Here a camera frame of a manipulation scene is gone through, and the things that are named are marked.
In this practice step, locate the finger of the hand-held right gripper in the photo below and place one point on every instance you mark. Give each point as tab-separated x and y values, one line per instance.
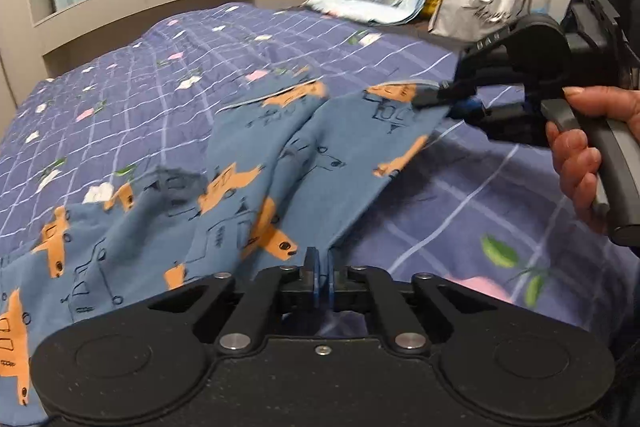
466	109
434	96

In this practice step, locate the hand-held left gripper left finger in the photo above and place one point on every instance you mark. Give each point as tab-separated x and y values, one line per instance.
312	278

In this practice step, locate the purple checked floral blanket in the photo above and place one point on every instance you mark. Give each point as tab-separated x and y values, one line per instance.
150	72

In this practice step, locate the blue pants with orange print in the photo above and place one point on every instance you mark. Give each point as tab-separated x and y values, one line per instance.
235	187

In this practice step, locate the light blue cloth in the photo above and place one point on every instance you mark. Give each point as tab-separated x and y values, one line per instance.
375	2

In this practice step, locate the person's right hand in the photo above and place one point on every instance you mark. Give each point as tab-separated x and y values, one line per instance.
575	167

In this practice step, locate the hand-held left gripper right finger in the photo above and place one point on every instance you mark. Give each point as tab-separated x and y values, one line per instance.
332	279

